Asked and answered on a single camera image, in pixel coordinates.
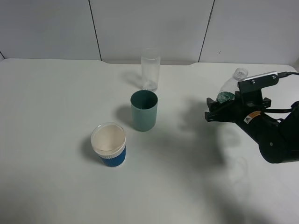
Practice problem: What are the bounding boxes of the green plastic cup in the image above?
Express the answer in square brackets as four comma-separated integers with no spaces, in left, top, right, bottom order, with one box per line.
[130,90,158,132]

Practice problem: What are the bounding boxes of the tall clear drinking glass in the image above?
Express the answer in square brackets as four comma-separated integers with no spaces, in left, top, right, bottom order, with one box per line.
[141,48,161,92]

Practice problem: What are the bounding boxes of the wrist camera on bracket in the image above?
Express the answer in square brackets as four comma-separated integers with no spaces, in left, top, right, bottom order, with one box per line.
[238,71,279,105]

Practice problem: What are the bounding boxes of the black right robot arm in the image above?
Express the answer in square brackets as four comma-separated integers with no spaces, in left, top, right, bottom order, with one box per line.
[205,91,299,163]

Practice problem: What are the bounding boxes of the clear green-label water bottle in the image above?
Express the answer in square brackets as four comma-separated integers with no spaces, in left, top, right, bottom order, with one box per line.
[216,68,248,104]

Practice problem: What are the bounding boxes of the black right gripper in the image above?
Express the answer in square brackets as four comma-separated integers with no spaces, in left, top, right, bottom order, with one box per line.
[205,90,271,126]

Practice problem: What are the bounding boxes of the blue white paper cup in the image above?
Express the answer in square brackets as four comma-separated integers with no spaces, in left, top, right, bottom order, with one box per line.
[91,122,127,167]

